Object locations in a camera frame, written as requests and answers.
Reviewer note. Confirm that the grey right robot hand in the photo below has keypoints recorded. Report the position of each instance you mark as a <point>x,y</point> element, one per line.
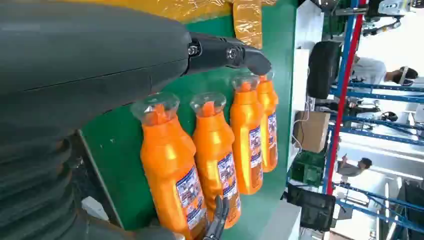
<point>218,215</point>

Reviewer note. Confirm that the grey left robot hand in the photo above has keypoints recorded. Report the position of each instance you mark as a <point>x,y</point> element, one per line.
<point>82,59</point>

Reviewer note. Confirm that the orange drink bottle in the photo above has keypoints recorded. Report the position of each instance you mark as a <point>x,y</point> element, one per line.
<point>213,145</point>
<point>270,106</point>
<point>245,132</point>
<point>169,165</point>

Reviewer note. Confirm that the green table mat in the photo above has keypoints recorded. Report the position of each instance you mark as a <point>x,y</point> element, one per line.
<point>265,202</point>

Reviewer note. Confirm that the black tablet on stand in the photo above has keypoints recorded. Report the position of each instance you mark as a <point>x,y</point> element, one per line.
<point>313,207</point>

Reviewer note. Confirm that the green plastic crate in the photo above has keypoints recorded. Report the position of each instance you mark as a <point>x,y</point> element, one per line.
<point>309,167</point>

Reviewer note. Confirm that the brown cardboard box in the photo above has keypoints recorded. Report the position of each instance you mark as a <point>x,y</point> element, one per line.
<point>313,130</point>

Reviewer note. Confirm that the red metal pole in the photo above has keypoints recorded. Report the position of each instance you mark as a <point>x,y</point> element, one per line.
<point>341,109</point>

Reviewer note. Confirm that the yellow plastic sheet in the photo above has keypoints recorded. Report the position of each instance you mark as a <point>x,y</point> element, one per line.
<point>246,26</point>

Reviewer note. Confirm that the black bag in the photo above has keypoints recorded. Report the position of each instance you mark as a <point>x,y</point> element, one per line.
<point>323,69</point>

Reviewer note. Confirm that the black headphones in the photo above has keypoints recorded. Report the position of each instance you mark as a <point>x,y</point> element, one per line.
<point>389,116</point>

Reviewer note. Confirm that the person with headset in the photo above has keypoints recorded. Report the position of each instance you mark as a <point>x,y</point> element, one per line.
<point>367,71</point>

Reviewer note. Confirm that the blue metal rack frame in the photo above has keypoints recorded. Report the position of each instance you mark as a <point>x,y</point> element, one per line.
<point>381,96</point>

